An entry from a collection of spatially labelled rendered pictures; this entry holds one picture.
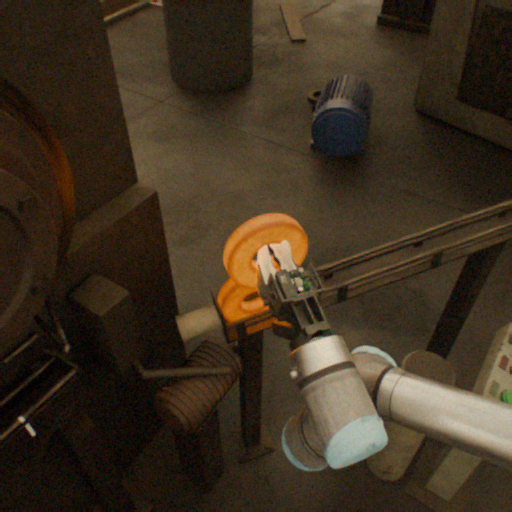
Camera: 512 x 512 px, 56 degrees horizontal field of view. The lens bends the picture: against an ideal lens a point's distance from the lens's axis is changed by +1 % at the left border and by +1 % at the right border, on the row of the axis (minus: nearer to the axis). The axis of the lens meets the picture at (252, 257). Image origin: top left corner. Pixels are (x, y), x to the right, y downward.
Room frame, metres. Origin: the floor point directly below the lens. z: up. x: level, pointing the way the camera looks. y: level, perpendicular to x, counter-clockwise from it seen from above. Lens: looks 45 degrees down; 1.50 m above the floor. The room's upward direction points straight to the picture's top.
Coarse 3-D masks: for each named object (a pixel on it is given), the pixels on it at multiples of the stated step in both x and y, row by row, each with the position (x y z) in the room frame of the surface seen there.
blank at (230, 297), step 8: (232, 280) 0.67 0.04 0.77; (224, 288) 0.66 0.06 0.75; (232, 288) 0.65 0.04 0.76; (240, 288) 0.65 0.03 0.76; (248, 288) 0.66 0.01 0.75; (256, 288) 0.66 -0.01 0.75; (224, 296) 0.65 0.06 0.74; (232, 296) 0.65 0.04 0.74; (240, 296) 0.65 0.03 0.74; (224, 304) 0.64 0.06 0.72; (232, 304) 0.65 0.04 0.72; (240, 304) 0.65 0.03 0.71; (248, 304) 0.68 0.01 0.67; (256, 304) 0.68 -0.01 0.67; (224, 312) 0.64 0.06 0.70; (232, 312) 0.64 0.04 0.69; (240, 312) 0.65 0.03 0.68; (248, 312) 0.66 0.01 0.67; (256, 312) 0.66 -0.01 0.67; (232, 320) 0.64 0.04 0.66
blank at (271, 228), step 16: (256, 224) 0.60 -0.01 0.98; (272, 224) 0.60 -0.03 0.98; (288, 224) 0.61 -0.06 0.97; (240, 240) 0.58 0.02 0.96; (256, 240) 0.59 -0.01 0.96; (272, 240) 0.60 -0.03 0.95; (288, 240) 0.61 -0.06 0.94; (304, 240) 0.62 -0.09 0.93; (224, 256) 0.59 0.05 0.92; (240, 256) 0.58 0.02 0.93; (272, 256) 0.63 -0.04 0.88; (304, 256) 0.62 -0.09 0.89; (240, 272) 0.58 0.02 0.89; (256, 272) 0.59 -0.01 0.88
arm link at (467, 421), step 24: (360, 360) 0.46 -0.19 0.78; (384, 360) 0.47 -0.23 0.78; (384, 384) 0.40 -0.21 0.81; (408, 384) 0.39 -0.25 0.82; (432, 384) 0.39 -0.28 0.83; (384, 408) 0.37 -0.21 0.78; (408, 408) 0.36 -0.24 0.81; (432, 408) 0.35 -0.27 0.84; (456, 408) 0.34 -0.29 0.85; (480, 408) 0.33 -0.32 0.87; (504, 408) 0.33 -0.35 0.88; (432, 432) 0.32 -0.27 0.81; (456, 432) 0.31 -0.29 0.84; (480, 432) 0.30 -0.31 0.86; (504, 432) 0.29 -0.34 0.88; (480, 456) 0.28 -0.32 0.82; (504, 456) 0.27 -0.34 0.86
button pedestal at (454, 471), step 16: (496, 336) 0.66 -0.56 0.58; (496, 352) 0.60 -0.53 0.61; (496, 368) 0.55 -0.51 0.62; (480, 384) 0.53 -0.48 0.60; (432, 448) 0.65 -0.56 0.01; (448, 448) 0.56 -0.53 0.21; (416, 464) 0.60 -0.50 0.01; (432, 464) 0.60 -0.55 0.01; (448, 464) 0.52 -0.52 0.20; (464, 464) 0.50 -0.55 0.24; (416, 480) 0.55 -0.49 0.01; (432, 480) 0.52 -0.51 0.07; (448, 480) 0.51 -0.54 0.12; (464, 480) 0.49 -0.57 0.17; (416, 496) 0.50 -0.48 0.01; (432, 496) 0.50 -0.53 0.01; (448, 496) 0.49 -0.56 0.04; (464, 496) 0.50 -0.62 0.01
